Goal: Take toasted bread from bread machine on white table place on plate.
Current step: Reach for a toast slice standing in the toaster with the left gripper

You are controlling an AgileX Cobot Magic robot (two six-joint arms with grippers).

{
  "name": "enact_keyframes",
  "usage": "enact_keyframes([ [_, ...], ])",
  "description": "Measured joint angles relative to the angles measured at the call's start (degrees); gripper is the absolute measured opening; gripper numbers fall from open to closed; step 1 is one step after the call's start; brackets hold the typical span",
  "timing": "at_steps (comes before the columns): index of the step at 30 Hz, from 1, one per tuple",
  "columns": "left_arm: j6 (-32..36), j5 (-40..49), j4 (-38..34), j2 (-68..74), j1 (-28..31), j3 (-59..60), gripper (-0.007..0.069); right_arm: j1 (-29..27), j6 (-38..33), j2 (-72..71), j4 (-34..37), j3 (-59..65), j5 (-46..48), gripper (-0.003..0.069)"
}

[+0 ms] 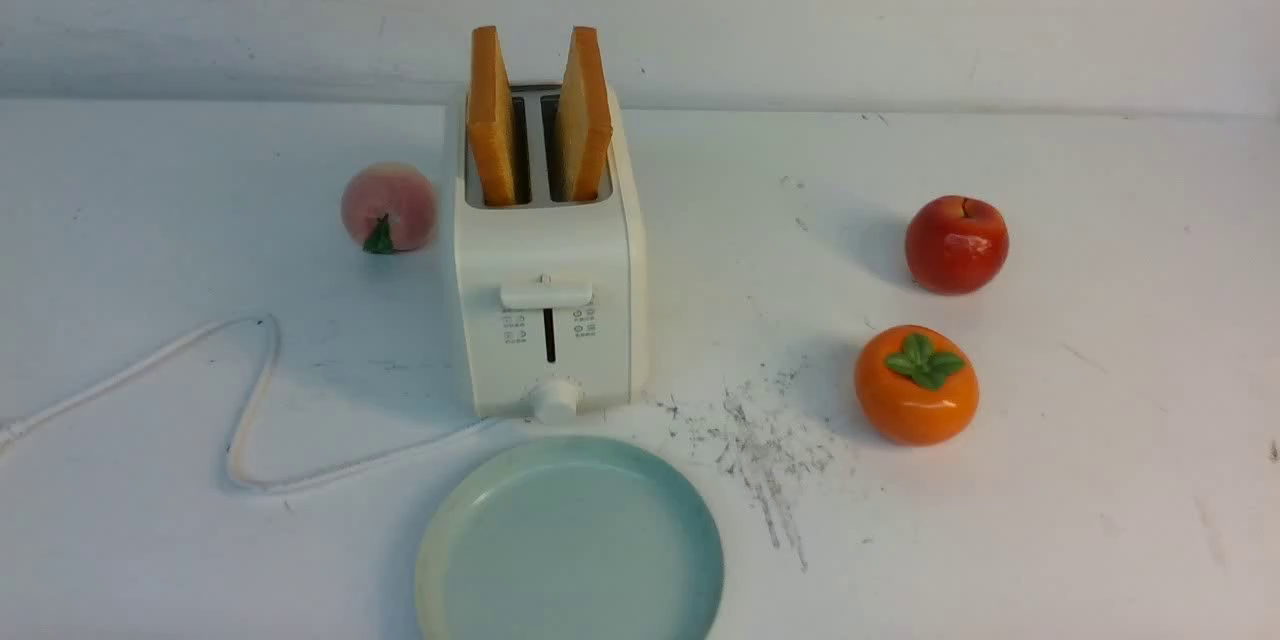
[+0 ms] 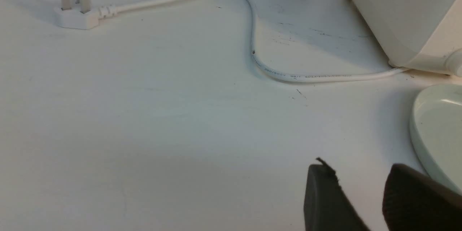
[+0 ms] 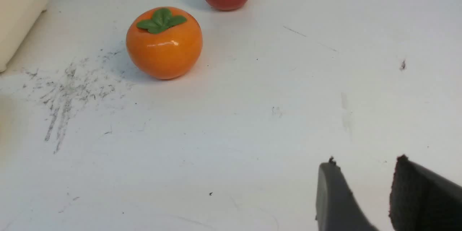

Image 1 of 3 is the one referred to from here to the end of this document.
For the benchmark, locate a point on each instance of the toast slice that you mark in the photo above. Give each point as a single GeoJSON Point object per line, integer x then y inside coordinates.
{"type": "Point", "coordinates": [489, 121]}
{"type": "Point", "coordinates": [584, 127]}

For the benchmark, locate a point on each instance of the white two-slot toaster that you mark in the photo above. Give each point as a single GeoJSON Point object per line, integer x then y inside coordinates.
{"type": "Point", "coordinates": [547, 301]}

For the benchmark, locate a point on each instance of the pink peach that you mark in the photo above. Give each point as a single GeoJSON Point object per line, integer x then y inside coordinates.
{"type": "Point", "coordinates": [389, 208]}

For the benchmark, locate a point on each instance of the light green plate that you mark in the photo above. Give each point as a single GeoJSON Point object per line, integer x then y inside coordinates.
{"type": "Point", "coordinates": [571, 537]}

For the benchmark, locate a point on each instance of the orange persimmon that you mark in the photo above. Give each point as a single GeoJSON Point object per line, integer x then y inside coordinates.
{"type": "Point", "coordinates": [915, 386]}

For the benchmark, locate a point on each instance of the red apple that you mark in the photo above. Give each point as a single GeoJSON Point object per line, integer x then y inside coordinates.
{"type": "Point", "coordinates": [956, 245]}

